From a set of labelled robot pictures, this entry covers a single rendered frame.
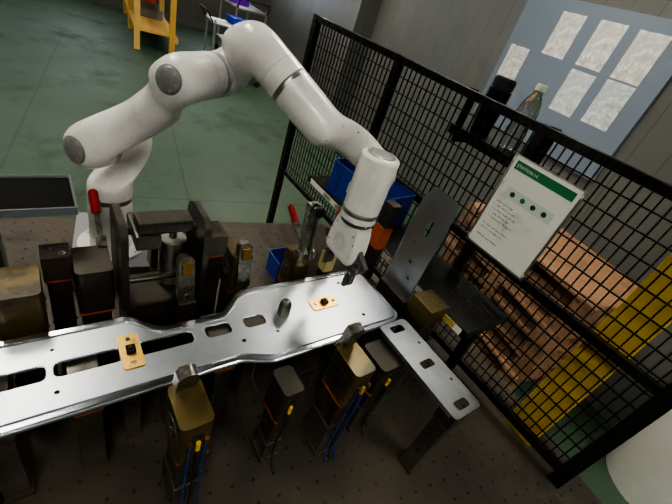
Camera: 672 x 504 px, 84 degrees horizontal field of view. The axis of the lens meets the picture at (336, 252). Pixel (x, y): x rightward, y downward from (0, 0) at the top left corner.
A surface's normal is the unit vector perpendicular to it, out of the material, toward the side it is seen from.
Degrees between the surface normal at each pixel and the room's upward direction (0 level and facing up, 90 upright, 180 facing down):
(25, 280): 0
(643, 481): 94
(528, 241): 90
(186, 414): 0
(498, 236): 90
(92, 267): 0
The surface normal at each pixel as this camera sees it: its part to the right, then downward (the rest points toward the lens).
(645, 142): -0.88, 0.01
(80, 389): 0.29, -0.78
